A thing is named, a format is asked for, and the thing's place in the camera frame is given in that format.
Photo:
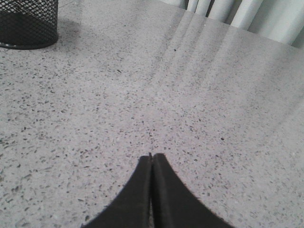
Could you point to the grey white curtain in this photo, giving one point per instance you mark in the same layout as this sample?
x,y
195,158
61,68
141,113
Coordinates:
x,y
279,20

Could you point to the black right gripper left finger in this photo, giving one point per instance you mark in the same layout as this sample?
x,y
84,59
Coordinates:
x,y
131,208

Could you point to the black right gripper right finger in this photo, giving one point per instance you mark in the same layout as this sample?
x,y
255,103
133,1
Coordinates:
x,y
174,206

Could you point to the black mesh pen bucket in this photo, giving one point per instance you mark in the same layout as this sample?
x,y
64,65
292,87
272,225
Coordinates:
x,y
28,24

